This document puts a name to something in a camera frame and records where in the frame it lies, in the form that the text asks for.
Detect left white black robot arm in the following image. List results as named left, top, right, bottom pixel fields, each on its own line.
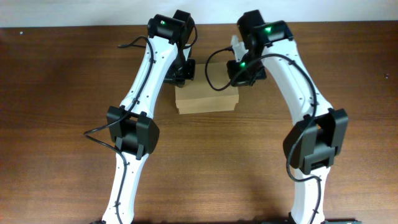
left=84, top=10, right=197, bottom=224

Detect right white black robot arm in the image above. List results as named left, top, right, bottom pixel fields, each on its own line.
left=227, top=10, right=348, bottom=223

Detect brown cardboard box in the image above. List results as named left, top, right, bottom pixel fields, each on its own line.
left=175, top=64, right=239, bottom=114

